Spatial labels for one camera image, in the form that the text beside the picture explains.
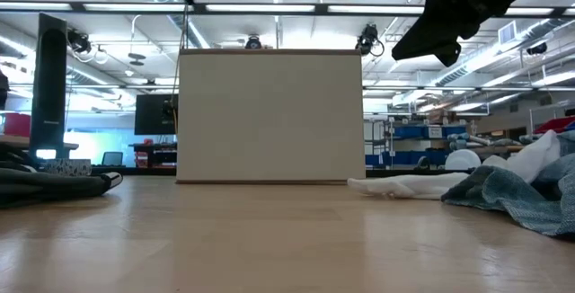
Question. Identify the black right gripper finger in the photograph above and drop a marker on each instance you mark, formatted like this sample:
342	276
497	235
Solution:
427	37
449	55

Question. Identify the white garment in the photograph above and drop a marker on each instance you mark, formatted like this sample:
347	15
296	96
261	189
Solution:
534	158

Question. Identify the white sock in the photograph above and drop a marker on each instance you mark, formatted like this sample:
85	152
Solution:
409	185

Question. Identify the blue woven towel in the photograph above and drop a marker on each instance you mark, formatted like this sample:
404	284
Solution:
516	194

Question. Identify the black garment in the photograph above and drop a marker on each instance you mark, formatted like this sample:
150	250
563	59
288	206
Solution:
54	187

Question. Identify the white ceiling vent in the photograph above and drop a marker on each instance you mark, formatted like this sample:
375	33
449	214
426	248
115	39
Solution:
507	32

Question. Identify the white round dome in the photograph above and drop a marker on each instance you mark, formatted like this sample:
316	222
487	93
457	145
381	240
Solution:
462	160

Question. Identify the beige cardboard box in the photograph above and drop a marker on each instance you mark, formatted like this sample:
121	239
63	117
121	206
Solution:
269	118

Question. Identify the black monitor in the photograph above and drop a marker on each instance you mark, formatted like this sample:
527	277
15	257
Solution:
153	113

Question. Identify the patterned small box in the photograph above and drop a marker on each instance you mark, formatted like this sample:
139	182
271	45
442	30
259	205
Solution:
67	167

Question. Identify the black ceiling camera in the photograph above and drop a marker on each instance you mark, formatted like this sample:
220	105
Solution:
253	42

